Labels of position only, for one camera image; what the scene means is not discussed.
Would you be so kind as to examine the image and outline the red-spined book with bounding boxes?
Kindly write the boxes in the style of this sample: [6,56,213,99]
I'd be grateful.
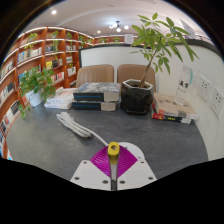
[151,109,193,125]

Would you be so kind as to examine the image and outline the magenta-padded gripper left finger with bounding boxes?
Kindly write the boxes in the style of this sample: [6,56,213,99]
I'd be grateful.
[69,145,114,192]

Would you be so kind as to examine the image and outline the small tree in black pot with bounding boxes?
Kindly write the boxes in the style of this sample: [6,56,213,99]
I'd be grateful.
[120,12,200,116]

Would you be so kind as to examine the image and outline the yellow charger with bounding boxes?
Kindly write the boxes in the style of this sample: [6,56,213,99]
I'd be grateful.
[107,141,120,183]

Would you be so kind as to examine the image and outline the tan upholstered chair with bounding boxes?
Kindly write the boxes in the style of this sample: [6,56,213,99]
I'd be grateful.
[76,64,115,88]
[116,63,157,93]

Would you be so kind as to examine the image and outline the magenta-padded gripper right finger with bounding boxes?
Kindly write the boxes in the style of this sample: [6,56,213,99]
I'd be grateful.
[114,145,158,192]

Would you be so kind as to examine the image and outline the clear leaflet sign holder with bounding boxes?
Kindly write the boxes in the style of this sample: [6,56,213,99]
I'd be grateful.
[173,65,194,107]

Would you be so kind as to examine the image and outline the orange bookshelf unit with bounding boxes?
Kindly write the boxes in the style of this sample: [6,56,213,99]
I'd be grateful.
[0,26,139,161]

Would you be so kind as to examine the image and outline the leafy plant in white pot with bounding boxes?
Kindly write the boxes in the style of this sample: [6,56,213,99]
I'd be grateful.
[17,65,57,120]

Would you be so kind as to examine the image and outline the ceiling chandelier lamp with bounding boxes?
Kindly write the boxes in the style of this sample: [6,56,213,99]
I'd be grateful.
[108,20,130,33]

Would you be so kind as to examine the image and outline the white power strip cable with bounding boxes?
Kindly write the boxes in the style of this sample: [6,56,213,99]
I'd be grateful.
[55,111,109,148]

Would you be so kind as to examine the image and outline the thick dark-spined book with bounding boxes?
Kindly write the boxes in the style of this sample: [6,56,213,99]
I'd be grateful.
[71,99,118,112]

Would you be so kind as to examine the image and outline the recessed ceiling lights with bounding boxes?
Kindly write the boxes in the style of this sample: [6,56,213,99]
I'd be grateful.
[50,9,101,34]

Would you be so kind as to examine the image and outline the white wall socket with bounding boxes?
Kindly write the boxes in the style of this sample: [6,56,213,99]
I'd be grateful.
[197,75,213,103]
[209,87,224,119]

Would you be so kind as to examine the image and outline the white sign board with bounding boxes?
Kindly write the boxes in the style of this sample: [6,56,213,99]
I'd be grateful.
[179,18,198,40]

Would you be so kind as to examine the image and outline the white book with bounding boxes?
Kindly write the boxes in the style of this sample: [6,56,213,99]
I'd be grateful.
[43,101,73,110]
[46,87,78,104]

